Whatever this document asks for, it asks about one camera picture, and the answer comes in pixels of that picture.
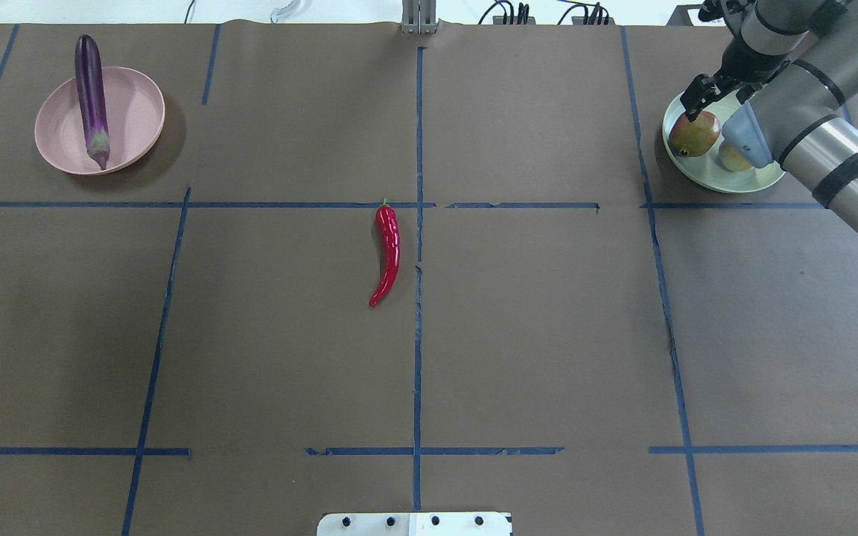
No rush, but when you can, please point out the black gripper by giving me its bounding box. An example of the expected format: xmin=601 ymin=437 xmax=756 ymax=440
xmin=680 ymin=36 xmax=787 ymax=122

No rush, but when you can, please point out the red yellow pomegranate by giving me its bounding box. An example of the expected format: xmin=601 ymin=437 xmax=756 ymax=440
xmin=667 ymin=111 xmax=721 ymax=157

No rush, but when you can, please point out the yellow pink peach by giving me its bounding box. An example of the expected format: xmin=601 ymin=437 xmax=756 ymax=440
xmin=718 ymin=140 xmax=754 ymax=173

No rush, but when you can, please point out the purple eggplant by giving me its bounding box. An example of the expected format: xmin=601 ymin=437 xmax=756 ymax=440
xmin=74 ymin=34 xmax=110 ymax=170

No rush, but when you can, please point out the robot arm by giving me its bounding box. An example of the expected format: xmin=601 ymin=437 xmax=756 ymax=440
xmin=679 ymin=1 xmax=858 ymax=234

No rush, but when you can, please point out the green plate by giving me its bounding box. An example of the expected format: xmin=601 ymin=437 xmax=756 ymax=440
xmin=661 ymin=95 xmax=784 ymax=194

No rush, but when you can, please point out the red chili pepper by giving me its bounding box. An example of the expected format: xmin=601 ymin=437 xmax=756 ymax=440
xmin=369 ymin=198 xmax=401 ymax=307

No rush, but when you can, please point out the pink plate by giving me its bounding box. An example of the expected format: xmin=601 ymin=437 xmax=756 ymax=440
xmin=34 ymin=66 xmax=165 ymax=176

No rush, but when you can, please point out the aluminium frame post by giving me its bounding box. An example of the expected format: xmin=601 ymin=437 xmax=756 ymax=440
xmin=401 ymin=0 xmax=439 ymax=35

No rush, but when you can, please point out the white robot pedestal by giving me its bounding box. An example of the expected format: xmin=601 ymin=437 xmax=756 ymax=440
xmin=316 ymin=511 xmax=514 ymax=535

